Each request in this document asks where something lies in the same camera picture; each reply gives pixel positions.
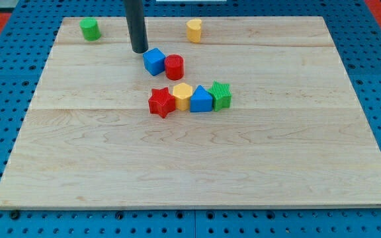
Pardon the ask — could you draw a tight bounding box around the yellow hexagon block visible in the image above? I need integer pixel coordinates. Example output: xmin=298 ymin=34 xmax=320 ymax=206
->
xmin=173 ymin=83 xmax=193 ymax=111

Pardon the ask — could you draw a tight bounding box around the blue triangle block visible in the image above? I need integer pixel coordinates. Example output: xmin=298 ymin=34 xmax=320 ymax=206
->
xmin=190 ymin=85 xmax=213 ymax=112

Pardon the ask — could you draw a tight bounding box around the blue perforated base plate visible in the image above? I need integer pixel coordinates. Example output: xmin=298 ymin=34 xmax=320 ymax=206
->
xmin=0 ymin=1 xmax=381 ymax=237

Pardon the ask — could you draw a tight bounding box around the green star block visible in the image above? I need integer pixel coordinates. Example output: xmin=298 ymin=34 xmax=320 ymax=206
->
xmin=208 ymin=81 xmax=232 ymax=112

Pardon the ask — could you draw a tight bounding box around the red star block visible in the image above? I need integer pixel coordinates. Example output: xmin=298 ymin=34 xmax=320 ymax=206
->
xmin=148 ymin=87 xmax=176 ymax=118

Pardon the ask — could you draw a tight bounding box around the yellow heart block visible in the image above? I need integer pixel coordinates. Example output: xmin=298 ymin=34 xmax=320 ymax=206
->
xmin=186 ymin=18 xmax=202 ymax=43

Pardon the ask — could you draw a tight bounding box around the light wooden board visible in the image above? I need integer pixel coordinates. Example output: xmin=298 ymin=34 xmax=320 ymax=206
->
xmin=0 ymin=17 xmax=381 ymax=210

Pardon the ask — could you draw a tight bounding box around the green cylinder block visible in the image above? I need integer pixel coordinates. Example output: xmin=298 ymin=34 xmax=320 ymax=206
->
xmin=79 ymin=17 xmax=101 ymax=41

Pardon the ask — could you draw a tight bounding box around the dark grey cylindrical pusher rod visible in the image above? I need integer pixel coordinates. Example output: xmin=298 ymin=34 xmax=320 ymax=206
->
xmin=123 ymin=0 xmax=148 ymax=54

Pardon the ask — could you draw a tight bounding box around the blue cube block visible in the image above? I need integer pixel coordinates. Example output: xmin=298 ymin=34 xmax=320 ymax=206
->
xmin=143 ymin=48 xmax=165 ymax=76

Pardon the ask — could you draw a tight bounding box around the red cylinder block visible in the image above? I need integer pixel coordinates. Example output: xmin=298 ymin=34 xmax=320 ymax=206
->
xmin=164 ymin=54 xmax=185 ymax=81

